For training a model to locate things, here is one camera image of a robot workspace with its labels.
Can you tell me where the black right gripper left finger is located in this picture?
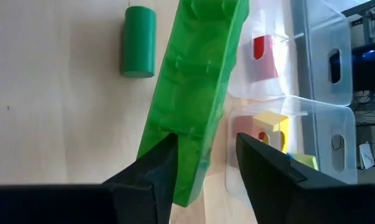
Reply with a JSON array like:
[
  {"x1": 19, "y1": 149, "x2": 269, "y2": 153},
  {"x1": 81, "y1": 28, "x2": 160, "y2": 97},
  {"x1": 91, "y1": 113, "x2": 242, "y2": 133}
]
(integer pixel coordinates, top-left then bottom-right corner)
[{"x1": 0, "y1": 133, "x2": 179, "y2": 224}]

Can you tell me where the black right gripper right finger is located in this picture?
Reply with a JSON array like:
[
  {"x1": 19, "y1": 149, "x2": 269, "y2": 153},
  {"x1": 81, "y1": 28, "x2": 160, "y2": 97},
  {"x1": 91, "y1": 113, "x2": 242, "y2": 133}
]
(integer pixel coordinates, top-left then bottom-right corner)
[{"x1": 235, "y1": 132, "x2": 375, "y2": 224}]

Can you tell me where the light green arch block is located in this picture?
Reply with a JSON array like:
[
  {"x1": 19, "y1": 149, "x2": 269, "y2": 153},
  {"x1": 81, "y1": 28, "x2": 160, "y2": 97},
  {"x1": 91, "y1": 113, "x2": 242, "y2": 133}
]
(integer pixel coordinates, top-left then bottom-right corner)
[{"x1": 291, "y1": 152, "x2": 319, "y2": 171}]

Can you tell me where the yellow arch block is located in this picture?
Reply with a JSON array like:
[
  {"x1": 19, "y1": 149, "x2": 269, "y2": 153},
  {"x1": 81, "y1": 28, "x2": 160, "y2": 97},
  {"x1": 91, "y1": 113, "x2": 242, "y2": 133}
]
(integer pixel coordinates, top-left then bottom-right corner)
[{"x1": 252, "y1": 111, "x2": 291, "y2": 154}]

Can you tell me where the green long studded brick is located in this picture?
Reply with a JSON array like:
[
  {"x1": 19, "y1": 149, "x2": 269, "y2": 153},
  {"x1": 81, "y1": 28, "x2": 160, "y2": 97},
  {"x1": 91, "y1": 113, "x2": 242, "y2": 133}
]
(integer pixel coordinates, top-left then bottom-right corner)
[{"x1": 136, "y1": 0, "x2": 251, "y2": 208}]

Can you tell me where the red cylinder block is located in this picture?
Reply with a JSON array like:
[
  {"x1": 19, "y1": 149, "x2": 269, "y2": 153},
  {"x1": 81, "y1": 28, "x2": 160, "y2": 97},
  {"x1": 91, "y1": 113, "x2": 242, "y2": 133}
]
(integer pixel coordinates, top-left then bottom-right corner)
[{"x1": 248, "y1": 34, "x2": 280, "y2": 82}]

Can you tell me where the green cylinder block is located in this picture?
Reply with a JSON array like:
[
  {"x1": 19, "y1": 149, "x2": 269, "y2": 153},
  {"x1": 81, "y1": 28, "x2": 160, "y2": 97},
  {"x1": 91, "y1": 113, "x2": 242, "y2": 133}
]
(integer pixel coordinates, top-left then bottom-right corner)
[{"x1": 120, "y1": 5, "x2": 157, "y2": 78}]

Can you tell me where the small clear plastic bin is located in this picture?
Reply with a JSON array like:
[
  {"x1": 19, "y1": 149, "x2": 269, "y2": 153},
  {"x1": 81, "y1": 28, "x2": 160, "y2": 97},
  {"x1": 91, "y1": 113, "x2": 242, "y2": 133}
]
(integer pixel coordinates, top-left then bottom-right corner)
[
  {"x1": 225, "y1": 95, "x2": 358, "y2": 200},
  {"x1": 227, "y1": 0, "x2": 353, "y2": 107}
]

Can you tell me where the black monitor blue glow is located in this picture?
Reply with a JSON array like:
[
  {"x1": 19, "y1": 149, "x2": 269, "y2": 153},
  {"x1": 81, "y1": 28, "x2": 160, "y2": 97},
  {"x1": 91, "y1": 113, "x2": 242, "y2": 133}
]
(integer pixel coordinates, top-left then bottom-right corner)
[{"x1": 351, "y1": 40, "x2": 375, "y2": 93}]

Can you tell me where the dark shelf board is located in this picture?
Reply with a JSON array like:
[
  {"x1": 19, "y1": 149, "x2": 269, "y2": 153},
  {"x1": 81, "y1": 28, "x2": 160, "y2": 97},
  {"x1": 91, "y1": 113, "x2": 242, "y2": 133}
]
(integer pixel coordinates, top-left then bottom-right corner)
[{"x1": 341, "y1": 0, "x2": 375, "y2": 19}]

